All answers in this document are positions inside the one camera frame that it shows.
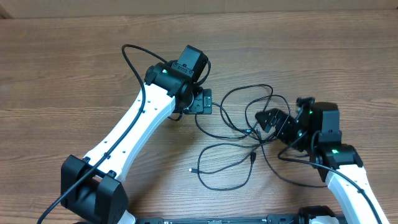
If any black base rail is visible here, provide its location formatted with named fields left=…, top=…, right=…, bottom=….
left=136, top=214, right=299, bottom=224

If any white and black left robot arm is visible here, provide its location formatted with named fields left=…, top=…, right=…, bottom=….
left=60, top=59, right=211, bottom=223

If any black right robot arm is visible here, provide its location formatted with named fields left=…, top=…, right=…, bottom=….
left=255, top=98, right=388, bottom=223

